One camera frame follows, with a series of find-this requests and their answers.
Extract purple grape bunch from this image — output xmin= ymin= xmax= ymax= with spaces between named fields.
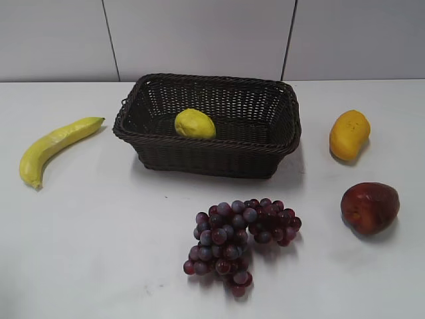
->
xmin=183 ymin=197 xmax=302 ymax=298

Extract black wicker basket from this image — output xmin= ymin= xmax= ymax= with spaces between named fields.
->
xmin=113 ymin=73 xmax=301 ymax=179

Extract yellow banana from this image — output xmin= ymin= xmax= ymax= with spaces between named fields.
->
xmin=19 ymin=117 xmax=105 ymax=190

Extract yellow lemon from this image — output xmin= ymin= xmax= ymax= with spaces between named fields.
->
xmin=174 ymin=108 xmax=216 ymax=139

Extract red apple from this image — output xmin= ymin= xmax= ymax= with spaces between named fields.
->
xmin=340 ymin=182 xmax=400 ymax=236

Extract orange yellow mango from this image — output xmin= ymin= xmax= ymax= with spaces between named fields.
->
xmin=329 ymin=110 xmax=371 ymax=161

